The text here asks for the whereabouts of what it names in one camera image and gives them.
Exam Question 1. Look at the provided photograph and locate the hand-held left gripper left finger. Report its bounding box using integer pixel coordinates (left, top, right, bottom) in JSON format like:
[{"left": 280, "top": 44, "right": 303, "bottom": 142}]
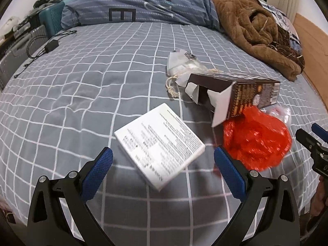
[{"left": 27, "top": 147, "right": 114, "bottom": 246}]

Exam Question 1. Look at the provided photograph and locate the clear plastic bag with string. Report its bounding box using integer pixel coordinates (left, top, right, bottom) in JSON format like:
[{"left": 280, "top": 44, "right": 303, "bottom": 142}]
[{"left": 166, "top": 49, "right": 223, "bottom": 99}]

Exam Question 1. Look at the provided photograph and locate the teal suitcase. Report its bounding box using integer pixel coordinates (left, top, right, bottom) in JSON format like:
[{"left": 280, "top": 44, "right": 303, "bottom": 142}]
[{"left": 39, "top": 2, "right": 64, "bottom": 37}]

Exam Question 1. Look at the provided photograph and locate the red plastic bag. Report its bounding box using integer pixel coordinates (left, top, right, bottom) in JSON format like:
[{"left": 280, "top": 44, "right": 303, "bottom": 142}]
[{"left": 222, "top": 106, "right": 293, "bottom": 172}]

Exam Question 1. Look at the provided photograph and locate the blue striped duvet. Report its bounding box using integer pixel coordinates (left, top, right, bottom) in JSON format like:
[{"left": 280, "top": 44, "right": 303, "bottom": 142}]
[{"left": 61, "top": 0, "right": 221, "bottom": 30}]

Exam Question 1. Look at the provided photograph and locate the wooden headboard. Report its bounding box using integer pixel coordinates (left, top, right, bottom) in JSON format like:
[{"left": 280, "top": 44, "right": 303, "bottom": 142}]
[{"left": 292, "top": 13, "right": 328, "bottom": 113}]

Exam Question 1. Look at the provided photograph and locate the white cardboard box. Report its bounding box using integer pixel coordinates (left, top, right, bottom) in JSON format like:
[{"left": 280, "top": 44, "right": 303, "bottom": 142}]
[{"left": 114, "top": 103, "right": 206, "bottom": 192}]

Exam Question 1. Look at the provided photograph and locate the brown fleece blanket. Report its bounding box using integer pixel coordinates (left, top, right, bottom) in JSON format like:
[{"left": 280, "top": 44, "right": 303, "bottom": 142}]
[{"left": 207, "top": 0, "right": 305, "bottom": 82}]

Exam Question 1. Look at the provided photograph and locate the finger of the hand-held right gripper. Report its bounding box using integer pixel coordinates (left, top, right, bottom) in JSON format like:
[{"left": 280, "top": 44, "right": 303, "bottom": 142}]
[
  {"left": 311, "top": 123, "right": 328, "bottom": 141},
  {"left": 295, "top": 129, "right": 325, "bottom": 157}
]

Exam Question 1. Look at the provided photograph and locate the grey suitcase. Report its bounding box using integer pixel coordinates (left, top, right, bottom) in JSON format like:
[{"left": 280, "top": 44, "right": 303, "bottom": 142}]
[{"left": 0, "top": 26, "right": 49, "bottom": 90}]

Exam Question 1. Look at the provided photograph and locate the brown carton box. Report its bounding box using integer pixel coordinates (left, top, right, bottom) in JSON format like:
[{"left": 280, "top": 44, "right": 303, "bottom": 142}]
[{"left": 184, "top": 72, "right": 281, "bottom": 128}]

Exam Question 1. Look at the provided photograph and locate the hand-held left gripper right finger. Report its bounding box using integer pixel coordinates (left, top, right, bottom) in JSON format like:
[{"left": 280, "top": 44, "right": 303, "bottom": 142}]
[{"left": 214, "top": 146, "right": 301, "bottom": 246}]

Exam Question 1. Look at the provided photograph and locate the dark pile of clothes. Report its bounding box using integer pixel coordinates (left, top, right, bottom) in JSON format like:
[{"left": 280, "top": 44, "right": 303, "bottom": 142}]
[{"left": 33, "top": 0, "right": 58, "bottom": 8}]

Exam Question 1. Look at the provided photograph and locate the white rounded object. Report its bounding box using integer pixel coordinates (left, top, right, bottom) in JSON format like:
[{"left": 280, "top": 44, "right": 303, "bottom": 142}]
[{"left": 0, "top": 17, "right": 16, "bottom": 35}]

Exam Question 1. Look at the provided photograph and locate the patterned pillow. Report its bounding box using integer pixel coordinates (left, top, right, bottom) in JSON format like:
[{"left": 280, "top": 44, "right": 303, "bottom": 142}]
[{"left": 259, "top": 1, "right": 301, "bottom": 54}]

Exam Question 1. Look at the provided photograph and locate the black charger with cable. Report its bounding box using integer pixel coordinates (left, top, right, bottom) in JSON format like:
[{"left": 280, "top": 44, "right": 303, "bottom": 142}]
[{"left": 14, "top": 30, "right": 77, "bottom": 79}]

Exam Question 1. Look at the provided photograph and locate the bed with grey checked sheet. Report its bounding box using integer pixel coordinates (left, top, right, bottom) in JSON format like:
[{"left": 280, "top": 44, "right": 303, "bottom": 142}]
[{"left": 0, "top": 22, "right": 328, "bottom": 246}]

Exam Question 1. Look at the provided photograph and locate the person's right hand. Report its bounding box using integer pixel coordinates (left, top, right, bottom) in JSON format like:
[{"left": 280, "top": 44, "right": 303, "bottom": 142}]
[{"left": 310, "top": 178, "right": 328, "bottom": 218}]

